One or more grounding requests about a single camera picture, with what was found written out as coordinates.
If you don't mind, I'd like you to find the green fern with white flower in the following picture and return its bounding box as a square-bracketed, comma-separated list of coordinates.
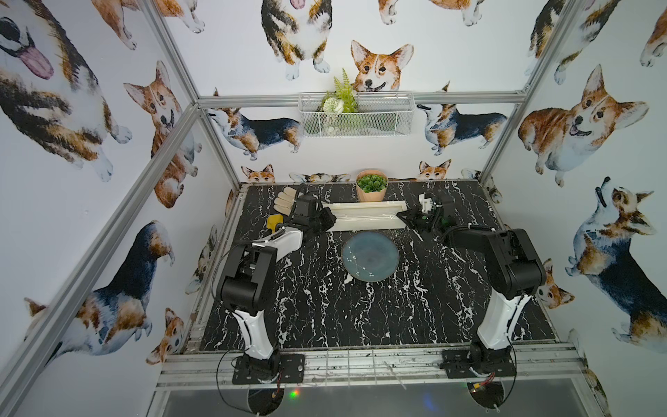
[318, 69, 361, 137]

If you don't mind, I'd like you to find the cream plastic wrap dispenser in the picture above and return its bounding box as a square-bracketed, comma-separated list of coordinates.
[324, 201, 407, 232]

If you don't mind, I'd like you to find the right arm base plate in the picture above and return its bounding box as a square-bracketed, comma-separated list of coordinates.
[439, 345, 517, 379]

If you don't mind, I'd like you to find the white wire wall basket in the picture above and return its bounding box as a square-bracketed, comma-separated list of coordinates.
[298, 92, 416, 137]

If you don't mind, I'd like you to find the beige work glove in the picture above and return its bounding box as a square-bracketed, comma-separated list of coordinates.
[274, 187, 297, 215]

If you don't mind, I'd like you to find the blue-grey ceramic plate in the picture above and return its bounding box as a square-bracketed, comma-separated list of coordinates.
[341, 231, 400, 283]

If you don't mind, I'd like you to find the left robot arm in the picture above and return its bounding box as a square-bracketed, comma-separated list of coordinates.
[216, 189, 336, 361]

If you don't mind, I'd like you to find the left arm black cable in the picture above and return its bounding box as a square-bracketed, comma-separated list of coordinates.
[213, 244, 285, 416]

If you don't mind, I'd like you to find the pink pot with succulent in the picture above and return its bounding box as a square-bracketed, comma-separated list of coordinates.
[355, 170, 388, 203]

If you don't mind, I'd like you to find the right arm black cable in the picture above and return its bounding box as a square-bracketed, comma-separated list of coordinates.
[468, 338, 522, 410]

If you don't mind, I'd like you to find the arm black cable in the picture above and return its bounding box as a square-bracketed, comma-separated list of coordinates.
[213, 244, 285, 416]
[468, 338, 522, 410]

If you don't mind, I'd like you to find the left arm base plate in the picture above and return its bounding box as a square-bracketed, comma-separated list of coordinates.
[232, 352, 306, 385]

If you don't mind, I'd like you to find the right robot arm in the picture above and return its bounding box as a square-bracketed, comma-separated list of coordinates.
[397, 193, 546, 366]

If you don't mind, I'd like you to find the yellow spatula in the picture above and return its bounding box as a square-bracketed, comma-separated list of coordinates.
[266, 214, 284, 233]

